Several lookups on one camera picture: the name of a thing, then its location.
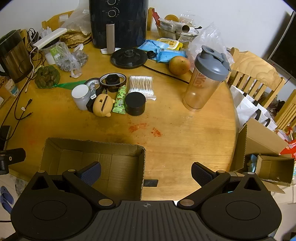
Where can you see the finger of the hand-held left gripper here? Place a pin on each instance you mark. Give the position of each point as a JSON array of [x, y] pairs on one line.
[[13, 155]]

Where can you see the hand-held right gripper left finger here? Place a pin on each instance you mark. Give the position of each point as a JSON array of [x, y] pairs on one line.
[[92, 173]]

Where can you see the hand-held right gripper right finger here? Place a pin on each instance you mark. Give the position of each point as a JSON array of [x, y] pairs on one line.
[[201, 173]]

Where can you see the small black block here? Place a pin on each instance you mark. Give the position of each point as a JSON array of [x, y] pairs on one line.
[[89, 106]]

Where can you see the yellow cartoon figure toy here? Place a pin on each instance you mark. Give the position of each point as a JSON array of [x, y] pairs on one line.
[[101, 106]]

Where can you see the white plastic jar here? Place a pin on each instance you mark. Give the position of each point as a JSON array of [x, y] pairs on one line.
[[79, 97]]

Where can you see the green printed tube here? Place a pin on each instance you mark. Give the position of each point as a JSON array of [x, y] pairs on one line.
[[119, 99]]

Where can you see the black round jar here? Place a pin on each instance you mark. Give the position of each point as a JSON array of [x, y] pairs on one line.
[[135, 102]]

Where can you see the amber tape roll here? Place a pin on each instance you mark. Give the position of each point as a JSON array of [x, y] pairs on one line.
[[115, 89]]

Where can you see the black tape roll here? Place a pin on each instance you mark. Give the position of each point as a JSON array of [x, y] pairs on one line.
[[96, 80]]

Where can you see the black hexagonal holder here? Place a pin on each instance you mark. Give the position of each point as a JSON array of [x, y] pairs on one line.
[[112, 80]]

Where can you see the pack of cotton swabs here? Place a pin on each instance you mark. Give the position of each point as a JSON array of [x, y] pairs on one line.
[[141, 85]]

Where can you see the black phone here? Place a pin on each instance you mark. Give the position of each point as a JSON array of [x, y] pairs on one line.
[[5, 132]]

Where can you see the blue slipper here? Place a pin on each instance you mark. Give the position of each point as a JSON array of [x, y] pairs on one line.
[[3, 191], [5, 204]]

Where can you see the black flat rectangular object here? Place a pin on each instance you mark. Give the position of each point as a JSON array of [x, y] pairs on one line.
[[150, 183]]

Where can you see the small white bottle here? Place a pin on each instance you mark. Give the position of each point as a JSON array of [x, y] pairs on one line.
[[12, 89]]

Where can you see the large cardboard box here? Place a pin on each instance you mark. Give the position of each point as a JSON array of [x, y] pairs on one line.
[[261, 136]]

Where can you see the small cardboard box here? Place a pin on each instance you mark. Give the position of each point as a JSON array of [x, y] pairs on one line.
[[272, 169]]

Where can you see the clear shaker bottle grey lid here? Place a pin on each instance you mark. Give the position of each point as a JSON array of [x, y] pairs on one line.
[[201, 92]]

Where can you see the green net bag of nuts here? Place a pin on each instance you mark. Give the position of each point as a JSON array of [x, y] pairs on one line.
[[47, 77]]

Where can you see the red and white packaging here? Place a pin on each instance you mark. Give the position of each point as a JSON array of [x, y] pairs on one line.
[[289, 149]]

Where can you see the steel electric kettle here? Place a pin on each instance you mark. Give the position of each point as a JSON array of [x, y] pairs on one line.
[[13, 58]]

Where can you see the clear packet with green label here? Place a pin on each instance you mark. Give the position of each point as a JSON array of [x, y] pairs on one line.
[[54, 54]]

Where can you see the round yellow-brown pear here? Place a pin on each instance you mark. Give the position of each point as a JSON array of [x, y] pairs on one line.
[[179, 66]]

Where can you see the clear bag of seeds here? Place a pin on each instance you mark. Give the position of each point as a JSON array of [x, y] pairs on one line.
[[79, 58]]

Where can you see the black kettle base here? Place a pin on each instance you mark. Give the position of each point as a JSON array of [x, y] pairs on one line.
[[129, 60]]

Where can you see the black power adapter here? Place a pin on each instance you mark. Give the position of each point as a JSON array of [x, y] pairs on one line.
[[34, 36]]

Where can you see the blue wipes packet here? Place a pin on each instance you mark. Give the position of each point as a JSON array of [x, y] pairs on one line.
[[148, 46], [171, 55]]

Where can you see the white power strip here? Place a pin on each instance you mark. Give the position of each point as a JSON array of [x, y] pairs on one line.
[[48, 38]]

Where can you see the small black round cap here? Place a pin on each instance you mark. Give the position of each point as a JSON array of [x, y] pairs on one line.
[[151, 55]]

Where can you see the crumpled bag with brown contents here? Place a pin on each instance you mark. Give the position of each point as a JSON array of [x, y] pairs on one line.
[[74, 37]]

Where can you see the yellow wipes packet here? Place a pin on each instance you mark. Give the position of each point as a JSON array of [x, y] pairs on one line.
[[170, 43]]

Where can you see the white plastic bag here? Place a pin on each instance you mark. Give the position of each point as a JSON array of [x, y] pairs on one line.
[[208, 37]]

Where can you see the glass bowl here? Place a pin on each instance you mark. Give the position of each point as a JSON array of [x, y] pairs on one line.
[[178, 35]]

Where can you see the silver foil roll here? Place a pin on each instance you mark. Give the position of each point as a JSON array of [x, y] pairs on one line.
[[187, 29]]

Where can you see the black monitor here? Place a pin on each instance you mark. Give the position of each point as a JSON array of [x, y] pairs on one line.
[[286, 51]]

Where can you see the white foil packet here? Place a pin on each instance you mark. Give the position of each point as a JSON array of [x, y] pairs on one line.
[[170, 26]]

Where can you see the black air fryer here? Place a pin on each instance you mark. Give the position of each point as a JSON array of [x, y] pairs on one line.
[[129, 23]]

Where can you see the red snack packet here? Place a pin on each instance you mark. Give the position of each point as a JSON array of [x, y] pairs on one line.
[[156, 18]]

